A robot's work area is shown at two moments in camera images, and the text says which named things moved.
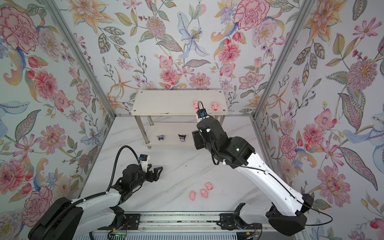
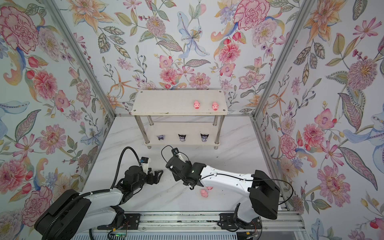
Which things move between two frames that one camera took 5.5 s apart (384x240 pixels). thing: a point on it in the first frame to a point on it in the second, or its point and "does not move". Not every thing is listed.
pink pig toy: [195, 103] does not move
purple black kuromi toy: [182, 138] does not move
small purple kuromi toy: [161, 137] does not move
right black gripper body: [199, 144] to [177, 179]
